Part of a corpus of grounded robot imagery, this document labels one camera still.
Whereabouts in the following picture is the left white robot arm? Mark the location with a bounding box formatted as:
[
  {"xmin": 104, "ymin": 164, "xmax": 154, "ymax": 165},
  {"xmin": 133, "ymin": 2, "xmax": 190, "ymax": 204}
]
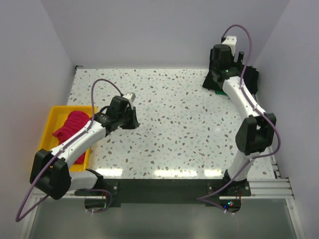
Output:
[{"xmin": 30, "ymin": 93, "xmax": 139, "ymax": 200}]

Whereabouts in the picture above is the aluminium frame rail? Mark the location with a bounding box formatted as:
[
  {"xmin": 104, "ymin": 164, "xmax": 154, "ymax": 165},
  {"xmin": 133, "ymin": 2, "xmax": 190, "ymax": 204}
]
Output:
[{"xmin": 31, "ymin": 161, "xmax": 296, "ymax": 200}]

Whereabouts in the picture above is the yellow plastic bin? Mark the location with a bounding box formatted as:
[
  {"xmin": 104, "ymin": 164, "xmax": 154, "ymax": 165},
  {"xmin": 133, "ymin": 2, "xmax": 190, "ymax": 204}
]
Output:
[{"xmin": 31, "ymin": 106, "xmax": 97, "ymax": 178}]

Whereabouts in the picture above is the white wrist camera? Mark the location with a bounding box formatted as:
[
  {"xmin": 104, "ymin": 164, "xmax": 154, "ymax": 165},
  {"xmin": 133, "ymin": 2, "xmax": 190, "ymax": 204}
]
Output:
[
  {"xmin": 221, "ymin": 35, "xmax": 237, "ymax": 56},
  {"xmin": 123, "ymin": 92, "xmax": 136, "ymax": 103}
]

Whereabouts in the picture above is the black t shirt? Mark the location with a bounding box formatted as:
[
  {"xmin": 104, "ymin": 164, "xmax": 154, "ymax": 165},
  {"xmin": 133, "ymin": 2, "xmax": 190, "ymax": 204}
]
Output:
[{"xmin": 202, "ymin": 66, "xmax": 260, "ymax": 95}]

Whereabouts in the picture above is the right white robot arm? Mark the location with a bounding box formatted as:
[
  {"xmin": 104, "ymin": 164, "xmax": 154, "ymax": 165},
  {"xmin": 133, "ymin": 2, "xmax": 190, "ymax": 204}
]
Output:
[{"xmin": 203, "ymin": 44, "xmax": 277, "ymax": 196}]

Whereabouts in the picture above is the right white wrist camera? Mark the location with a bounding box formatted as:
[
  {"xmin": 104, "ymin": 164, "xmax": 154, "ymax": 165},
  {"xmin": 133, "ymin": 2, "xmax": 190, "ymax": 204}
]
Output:
[{"xmin": 221, "ymin": 35, "xmax": 237, "ymax": 56}]

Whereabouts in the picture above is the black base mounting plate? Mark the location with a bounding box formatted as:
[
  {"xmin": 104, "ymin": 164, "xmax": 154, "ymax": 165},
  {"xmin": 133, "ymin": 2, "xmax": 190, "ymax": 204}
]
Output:
[{"xmin": 74, "ymin": 178, "xmax": 251, "ymax": 209}]

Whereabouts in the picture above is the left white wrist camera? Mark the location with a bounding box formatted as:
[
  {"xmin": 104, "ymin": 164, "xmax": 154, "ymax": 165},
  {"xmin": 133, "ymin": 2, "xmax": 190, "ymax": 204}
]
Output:
[{"xmin": 123, "ymin": 92, "xmax": 136, "ymax": 103}]

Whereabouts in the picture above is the red pink t shirt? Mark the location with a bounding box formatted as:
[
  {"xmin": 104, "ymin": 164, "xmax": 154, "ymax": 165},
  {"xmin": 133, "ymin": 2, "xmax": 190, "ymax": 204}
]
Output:
[{"xmin": 52, "ymin": 111, "xmax": 92, "ymax": 165}]

